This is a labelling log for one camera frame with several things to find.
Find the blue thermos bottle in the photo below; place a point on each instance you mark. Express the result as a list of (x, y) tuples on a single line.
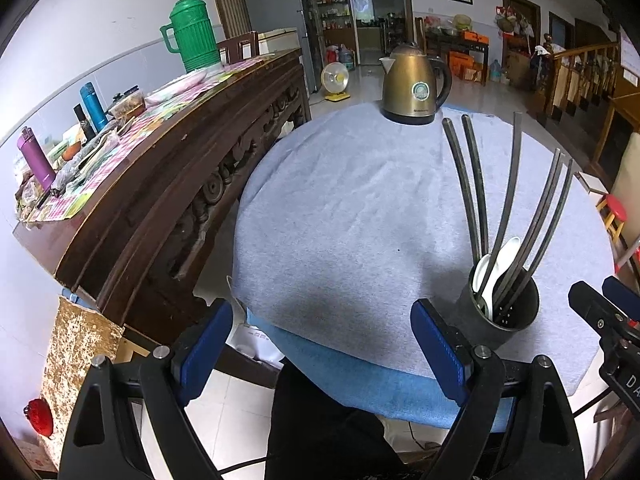
[(93, 106)]

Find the purple thermos bottle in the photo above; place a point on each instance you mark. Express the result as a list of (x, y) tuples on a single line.
[(35, 158)]

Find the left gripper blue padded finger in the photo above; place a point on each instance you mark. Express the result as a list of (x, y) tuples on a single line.
[(622, 296)]

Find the grey refrigerator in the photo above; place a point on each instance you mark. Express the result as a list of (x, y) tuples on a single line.
[(268, 15)]

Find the wall calendar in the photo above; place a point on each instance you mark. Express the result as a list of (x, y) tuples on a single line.
[(629, 59)]

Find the wooden stair railing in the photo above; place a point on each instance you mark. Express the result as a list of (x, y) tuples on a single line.
[(572, 80)]

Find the white plastic spoon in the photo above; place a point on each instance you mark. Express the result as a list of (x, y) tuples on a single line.
[(477, 279), (506, 257)]

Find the small red round stool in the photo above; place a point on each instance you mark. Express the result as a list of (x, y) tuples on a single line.
[(613, 214)]

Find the green thermos jug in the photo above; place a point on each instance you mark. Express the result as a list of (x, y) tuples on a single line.
[(190, 34)]

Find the beige sofa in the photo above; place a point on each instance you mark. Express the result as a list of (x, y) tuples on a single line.
[(626, 184)]

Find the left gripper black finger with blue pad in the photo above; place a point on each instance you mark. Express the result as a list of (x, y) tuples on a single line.
[(514, 420), (102, 438)]

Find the light blue table cloth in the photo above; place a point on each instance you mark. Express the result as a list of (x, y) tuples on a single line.
[(351, 218)]

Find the carved dark wooden sideboard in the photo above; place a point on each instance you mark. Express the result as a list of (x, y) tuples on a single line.
[(135, 239)]

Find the gold electric kettle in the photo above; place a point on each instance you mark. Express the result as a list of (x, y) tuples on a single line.
[(415, 85)]

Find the dark metal utensil holder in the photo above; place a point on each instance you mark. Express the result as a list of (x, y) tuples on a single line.
[(515, 312)]

